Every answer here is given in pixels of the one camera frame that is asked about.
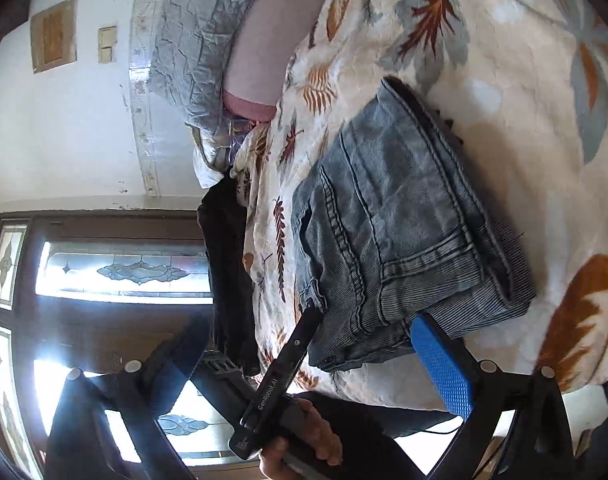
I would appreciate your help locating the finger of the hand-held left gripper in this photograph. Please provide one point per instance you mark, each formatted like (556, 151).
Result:
(301, 340)

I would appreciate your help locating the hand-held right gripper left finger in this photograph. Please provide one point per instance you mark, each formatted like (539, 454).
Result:
(169, 370)

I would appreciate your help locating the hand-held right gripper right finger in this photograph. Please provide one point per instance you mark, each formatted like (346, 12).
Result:
(441, 365)

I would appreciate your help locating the blue denim pants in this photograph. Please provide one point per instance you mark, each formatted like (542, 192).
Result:
(383, 210)

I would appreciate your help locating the person's left forearm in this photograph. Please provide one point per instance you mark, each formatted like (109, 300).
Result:
(383, 450)

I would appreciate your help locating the person's left hand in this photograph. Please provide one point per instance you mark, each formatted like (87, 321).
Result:
(321, 435)

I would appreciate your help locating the stained glass window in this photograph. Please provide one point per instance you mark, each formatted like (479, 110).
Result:
(124, 272)

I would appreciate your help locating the black jacket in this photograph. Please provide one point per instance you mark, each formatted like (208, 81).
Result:
(224, 260)

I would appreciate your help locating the leaf print blanket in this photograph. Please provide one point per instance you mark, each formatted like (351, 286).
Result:
(508, 85)

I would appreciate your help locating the grey quilted pillow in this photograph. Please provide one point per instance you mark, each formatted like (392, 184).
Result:
(204, 35)

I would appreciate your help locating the beige wall switch plate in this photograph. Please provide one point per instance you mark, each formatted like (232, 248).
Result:
(107, 42)

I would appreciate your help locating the brown wall frame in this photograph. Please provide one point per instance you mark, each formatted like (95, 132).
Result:
(54, 35)

